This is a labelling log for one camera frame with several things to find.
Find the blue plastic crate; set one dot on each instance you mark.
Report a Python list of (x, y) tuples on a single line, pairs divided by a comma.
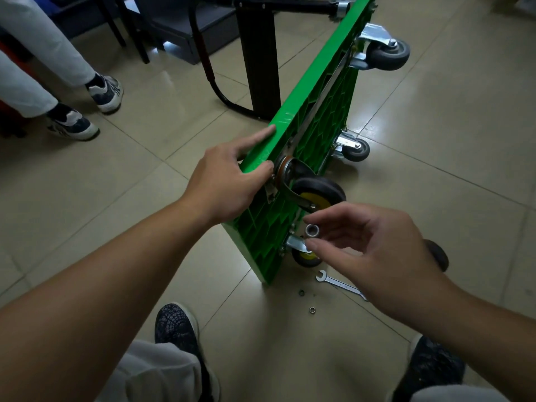
[(44, 4)]

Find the silver wrench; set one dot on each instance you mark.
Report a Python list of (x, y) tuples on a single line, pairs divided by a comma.
[(335, 281)]

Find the person's light trousers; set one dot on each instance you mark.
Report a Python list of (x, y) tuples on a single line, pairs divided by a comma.
[(155, 372)]

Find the person's right hand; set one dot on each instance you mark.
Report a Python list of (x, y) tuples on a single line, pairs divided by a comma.
[(385, 259)]

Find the green platform trolley deck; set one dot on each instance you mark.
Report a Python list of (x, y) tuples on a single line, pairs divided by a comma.
[(318, 121)]

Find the person's dark shoe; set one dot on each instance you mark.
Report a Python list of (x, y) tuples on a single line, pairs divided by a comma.
[(176, 326), (431, 368)]

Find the person's left hand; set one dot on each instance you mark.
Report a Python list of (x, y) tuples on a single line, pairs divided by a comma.
[(217, 188)]

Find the person's left forearm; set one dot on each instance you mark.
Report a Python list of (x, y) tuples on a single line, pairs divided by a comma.
[(83, 314)]

